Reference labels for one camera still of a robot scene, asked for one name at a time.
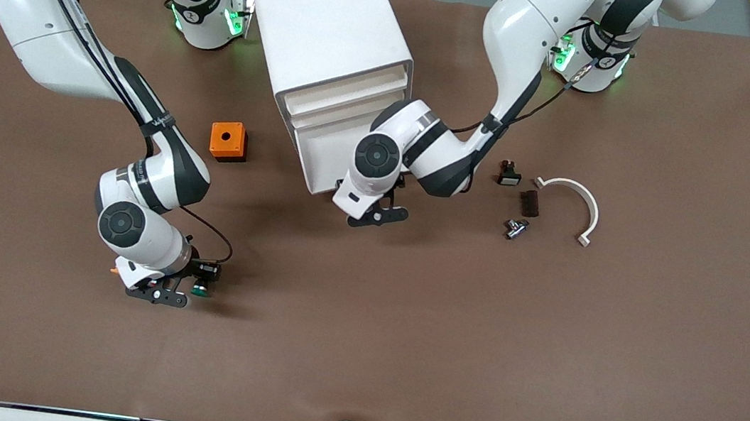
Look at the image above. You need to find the green push button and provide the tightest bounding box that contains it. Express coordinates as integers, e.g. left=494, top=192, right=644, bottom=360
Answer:
left=189, top=258, right=223, bottom=300

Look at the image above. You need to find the white lowest cabinet drawer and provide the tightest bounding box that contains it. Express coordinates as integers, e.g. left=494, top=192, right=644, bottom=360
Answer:
left=288, top=98, right=388, bottom=203

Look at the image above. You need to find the grey arm base connector block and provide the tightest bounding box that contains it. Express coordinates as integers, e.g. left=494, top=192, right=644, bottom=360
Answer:
left=548, top=32, right=580, bottom=75
left=223, top=0, right=257, bottom=39

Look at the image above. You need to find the white drawer cabinet housing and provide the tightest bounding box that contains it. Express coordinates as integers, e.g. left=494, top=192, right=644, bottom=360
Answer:
left=225, top=0, right=422, bottom=165

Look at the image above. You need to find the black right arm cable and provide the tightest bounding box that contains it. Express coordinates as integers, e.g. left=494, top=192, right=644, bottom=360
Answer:
left=0, top=0, right=264, bottom=268

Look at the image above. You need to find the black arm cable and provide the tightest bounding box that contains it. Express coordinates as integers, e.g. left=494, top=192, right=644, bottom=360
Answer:
left=452, top=7, right=603, bottom=151
left=0, top=0, right=264, bottom=268

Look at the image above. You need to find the black switch with white face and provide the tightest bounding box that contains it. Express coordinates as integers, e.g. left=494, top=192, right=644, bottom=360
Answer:
left=497, top=158, right=525, bottom=188

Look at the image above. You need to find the silver key switch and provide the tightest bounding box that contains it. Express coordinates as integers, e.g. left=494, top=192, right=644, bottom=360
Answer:
left=504, top=217, right=532, bottom=243

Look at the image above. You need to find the orange button enclosure box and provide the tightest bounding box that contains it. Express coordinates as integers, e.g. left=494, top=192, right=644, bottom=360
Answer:
left=207, top=119, right=251, bottom=165

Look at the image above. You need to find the white curved bracket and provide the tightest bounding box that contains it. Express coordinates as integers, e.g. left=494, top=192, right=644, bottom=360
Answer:
left=527, top=175, right=604, bottom=249

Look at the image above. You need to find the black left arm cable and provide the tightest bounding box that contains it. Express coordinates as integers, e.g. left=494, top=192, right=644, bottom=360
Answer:
left=452, top=7, right=603, bottom=151

